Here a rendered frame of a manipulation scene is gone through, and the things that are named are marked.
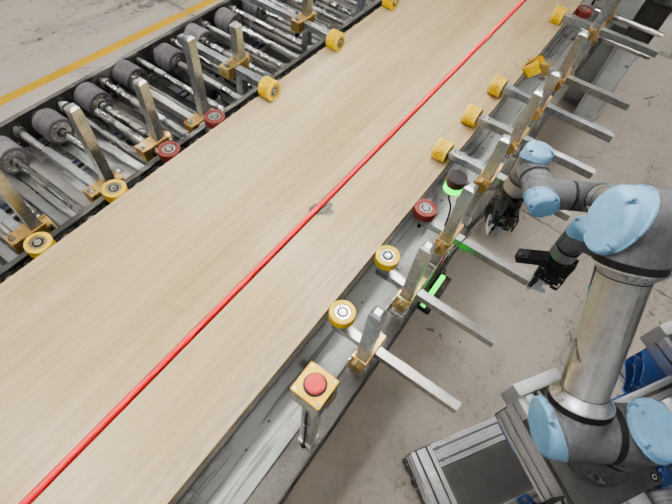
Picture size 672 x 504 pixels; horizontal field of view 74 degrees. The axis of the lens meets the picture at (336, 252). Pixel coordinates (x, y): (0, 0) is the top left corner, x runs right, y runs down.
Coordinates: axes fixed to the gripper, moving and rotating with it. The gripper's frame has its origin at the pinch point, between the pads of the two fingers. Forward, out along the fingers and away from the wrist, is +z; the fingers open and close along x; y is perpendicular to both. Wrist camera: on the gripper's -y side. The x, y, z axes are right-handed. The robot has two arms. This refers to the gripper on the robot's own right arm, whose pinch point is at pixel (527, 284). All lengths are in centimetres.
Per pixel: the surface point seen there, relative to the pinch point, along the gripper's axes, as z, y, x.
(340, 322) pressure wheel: -9, -40, -53
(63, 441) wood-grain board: -9, -75, -119
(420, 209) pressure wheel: -9.1, -42.7, -2.0
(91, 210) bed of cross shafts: -4, -133, -69
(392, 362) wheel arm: 0, -22, -51
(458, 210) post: -21.9, -30.1, -5.9
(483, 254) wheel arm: -4.2, -17.2, -1.4
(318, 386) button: -42, -29, -80
